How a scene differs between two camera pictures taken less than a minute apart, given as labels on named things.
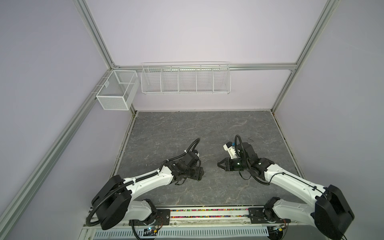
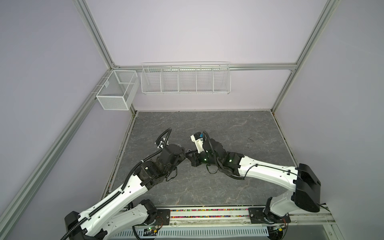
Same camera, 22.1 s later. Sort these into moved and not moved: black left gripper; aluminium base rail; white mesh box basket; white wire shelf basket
Moved: black left gripper
Not moved: white mesh box basket; white wire shelf basket; aluminium base rail
